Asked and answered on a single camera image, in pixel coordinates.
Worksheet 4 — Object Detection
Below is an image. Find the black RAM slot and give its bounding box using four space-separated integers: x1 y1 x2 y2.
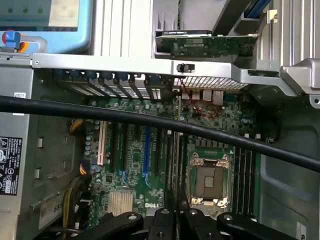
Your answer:
251 151 258 216
245 149 251 216
184 133 190 198
239 148 245 216
164 129 173 210
179 132 185 201
233 147 240 216

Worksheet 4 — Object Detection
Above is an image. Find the CPU socket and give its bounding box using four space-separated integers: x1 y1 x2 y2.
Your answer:
188 153 232 208

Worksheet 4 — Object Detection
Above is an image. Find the silver chipset heat sink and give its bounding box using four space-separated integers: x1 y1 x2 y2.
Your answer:
107 191 135 216

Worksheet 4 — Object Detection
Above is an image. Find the long black expansion slot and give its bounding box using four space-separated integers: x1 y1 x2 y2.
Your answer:
110 122 119 171
154 127 163 176
121 123 129 171

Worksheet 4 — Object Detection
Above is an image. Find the green Dell motherboard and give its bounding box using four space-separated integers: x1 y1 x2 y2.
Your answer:
84 94 262 240

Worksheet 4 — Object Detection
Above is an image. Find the blue expansion slot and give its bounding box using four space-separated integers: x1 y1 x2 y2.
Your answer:
141 125 153 176

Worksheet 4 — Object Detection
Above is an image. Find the socket locking lever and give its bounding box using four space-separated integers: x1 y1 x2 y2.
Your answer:
231 149 253 162

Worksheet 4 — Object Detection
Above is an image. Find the grey metal PC case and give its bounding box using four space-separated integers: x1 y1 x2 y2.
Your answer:
0 52 320 240

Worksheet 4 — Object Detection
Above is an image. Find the white expansion slot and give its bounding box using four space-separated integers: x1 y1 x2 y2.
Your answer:
96 120 108 166

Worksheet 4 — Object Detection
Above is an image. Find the green graphics card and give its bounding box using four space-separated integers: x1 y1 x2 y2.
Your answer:
154 9 279 59

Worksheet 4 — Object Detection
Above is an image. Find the silver power supply unit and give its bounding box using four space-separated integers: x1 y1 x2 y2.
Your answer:
0 65 88 240

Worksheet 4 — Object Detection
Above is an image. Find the blue plastic box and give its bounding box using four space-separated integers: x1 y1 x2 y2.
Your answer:
0 0 94 54

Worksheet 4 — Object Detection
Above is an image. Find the blue disk caddy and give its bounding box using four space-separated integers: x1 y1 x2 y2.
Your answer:
242 0 273 20

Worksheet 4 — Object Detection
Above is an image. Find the red and blue knob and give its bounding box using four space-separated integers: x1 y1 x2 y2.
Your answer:
1 29 21 48

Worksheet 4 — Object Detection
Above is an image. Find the yellow black wire bundle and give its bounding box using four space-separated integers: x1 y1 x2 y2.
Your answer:
61 118 93 237

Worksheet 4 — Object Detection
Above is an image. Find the thin red wire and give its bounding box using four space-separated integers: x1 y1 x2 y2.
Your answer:
179 76 226 119

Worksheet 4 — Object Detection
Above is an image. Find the black looped wire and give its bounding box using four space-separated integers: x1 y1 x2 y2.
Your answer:
262 117 281 146

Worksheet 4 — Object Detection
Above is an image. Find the thick black camera cable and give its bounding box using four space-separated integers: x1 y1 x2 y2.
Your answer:
0 95 320 174

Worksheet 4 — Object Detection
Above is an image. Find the black intrusion switch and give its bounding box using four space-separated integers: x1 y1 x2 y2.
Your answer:
176 63 196 75

